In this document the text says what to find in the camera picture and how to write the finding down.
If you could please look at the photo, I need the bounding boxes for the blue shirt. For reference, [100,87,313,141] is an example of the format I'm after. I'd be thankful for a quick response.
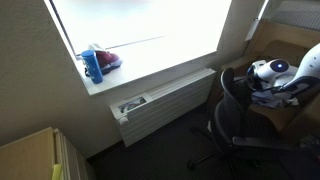
[251,91,283,108]

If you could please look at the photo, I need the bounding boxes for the red sneaker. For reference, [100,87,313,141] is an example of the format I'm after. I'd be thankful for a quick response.
[88,43,123,75]

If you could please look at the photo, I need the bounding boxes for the black mesh office chair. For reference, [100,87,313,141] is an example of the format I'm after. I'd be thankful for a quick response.
[186,67,301,180]

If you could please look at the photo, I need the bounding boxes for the brown leather couch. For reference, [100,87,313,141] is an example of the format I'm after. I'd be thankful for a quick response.
[220,19,320,141]

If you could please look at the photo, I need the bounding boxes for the wooden drawer cabinet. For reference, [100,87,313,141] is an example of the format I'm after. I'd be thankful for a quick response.
[0,127,97,180]

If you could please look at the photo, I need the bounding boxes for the white wall radiator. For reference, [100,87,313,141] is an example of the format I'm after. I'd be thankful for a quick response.
[110,68,216,147]

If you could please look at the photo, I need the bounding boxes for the blue water bottle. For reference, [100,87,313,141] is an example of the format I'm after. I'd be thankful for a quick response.
[81,50,103,84]

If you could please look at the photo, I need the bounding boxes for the yellow sticky note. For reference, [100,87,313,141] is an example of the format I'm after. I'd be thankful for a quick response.
[51,164,62,180]

